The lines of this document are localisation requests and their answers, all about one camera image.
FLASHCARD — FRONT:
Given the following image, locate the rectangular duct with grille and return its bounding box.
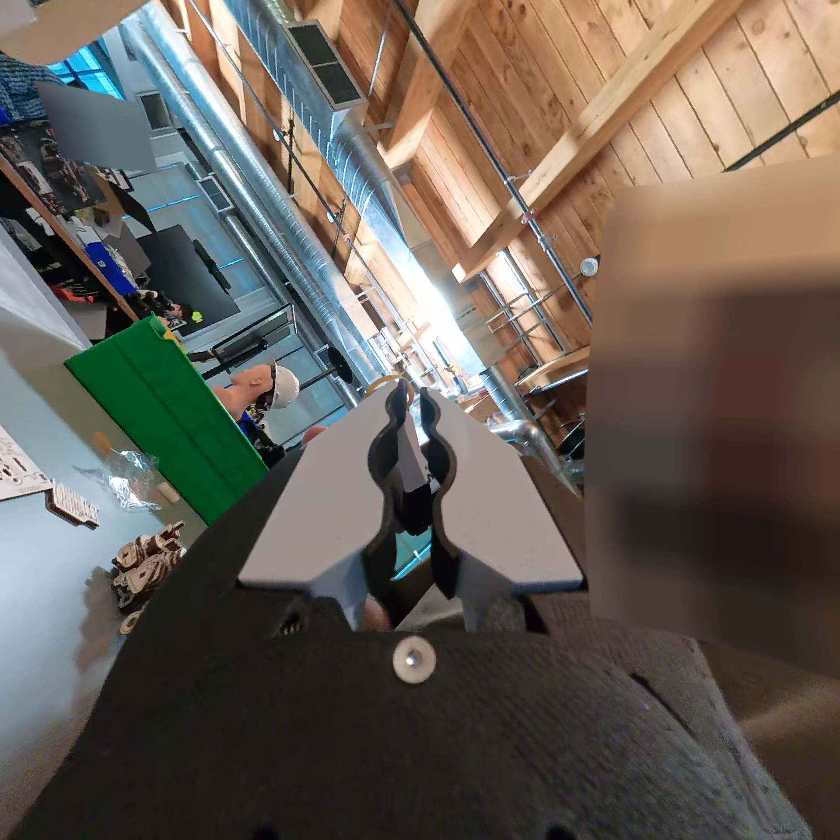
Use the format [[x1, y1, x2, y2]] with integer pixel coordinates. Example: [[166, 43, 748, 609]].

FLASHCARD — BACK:
[[226, 0, 421, 277]]

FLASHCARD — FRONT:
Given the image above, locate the silver ventilation duct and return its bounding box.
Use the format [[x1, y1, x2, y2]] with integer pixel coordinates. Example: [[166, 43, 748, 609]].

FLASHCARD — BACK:
[[121, 0, 368, 395]]

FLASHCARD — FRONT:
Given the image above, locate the wooden sheet with round holes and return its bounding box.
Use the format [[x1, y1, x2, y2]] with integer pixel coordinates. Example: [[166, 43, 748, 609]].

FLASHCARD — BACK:
[[0, 425, 55, 503]]

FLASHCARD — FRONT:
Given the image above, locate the small wooden model assembly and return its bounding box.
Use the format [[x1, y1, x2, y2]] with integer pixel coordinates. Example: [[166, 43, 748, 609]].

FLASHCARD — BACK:
[[110, 521, 187, 635]]

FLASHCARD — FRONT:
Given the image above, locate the black monitor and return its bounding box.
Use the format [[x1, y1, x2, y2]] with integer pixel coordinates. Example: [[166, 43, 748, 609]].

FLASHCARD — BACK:
[[134, 225, 242, 337]]

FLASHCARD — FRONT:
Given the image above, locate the olive brown sweater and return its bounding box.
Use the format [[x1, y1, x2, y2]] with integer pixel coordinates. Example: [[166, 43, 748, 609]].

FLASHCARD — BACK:
[[696, 640, 840, 840]]

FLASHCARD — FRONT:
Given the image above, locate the mannequin bust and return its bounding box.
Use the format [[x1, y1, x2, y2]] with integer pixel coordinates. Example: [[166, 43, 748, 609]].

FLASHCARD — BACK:
[[212, 364, 277, 424]]

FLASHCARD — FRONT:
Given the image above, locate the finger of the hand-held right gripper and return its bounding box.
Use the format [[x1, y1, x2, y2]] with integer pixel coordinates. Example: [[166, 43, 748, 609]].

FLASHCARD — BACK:
[[392, 412, 432, 493]]

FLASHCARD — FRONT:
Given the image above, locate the blue storage box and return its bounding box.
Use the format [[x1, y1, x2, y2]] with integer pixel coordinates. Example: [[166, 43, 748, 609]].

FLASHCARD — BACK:
[[85, 241, 139, 294]]

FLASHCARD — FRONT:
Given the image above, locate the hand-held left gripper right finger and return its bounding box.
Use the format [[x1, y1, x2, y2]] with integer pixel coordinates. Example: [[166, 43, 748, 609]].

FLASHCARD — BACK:
[[420, 387, 585, 599]]

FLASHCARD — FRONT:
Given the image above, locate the black floor lamp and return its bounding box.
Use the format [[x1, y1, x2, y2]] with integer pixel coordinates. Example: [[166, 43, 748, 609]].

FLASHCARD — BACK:
[[298, 346, 354, 395]]

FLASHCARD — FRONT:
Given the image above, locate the white hard hat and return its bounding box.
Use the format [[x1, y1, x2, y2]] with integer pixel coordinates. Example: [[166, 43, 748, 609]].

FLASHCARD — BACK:
[[269, 361, 301, 410]]

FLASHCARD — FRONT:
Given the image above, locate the clear plastic bag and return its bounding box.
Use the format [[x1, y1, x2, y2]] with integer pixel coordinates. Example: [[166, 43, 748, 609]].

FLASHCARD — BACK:
[[74, 448, 162, 513]]

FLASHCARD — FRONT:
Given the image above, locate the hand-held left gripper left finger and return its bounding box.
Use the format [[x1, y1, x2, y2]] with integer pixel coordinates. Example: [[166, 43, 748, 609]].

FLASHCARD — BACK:
[[238, 379, 409, 601]]

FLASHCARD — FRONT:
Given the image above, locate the small slotted wooden part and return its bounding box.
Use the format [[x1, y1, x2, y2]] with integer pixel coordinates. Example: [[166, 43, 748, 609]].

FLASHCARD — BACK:
[[45, 482, 101, 530]]

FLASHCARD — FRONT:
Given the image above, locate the green plastic bin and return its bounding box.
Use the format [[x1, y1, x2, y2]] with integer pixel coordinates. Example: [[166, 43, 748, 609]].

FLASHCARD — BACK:
[[64, 313, 271, 527]]

